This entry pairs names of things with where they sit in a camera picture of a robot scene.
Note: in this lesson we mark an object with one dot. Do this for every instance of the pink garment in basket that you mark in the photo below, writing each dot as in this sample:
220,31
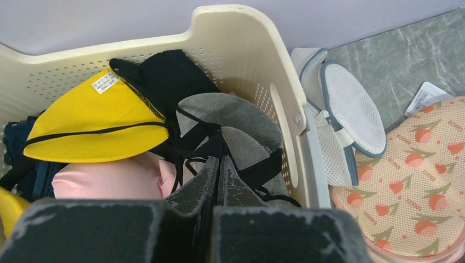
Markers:
146,176

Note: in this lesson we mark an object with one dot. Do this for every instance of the black garment in basket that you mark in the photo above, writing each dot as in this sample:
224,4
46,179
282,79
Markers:
163,80

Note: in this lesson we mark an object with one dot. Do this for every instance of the black bra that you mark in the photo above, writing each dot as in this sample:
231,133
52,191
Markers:
222,124

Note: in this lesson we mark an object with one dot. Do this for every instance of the white blue-trimmed mesh bag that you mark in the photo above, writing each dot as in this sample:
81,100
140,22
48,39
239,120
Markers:
346,118

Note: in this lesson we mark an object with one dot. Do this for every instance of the pink floral laundry bag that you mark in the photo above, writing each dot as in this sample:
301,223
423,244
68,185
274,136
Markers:
409,203

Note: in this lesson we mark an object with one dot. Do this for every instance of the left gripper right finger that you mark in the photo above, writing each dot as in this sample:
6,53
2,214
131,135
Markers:
244,229

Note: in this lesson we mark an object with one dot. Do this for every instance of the yellow garment in basket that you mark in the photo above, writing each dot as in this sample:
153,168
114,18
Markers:
100,120

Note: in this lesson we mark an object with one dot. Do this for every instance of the cream plastic laundry basket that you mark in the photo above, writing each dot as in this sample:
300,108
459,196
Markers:
240,50

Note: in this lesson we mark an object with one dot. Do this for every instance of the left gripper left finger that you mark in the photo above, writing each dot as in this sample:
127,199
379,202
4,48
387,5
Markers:
117,230

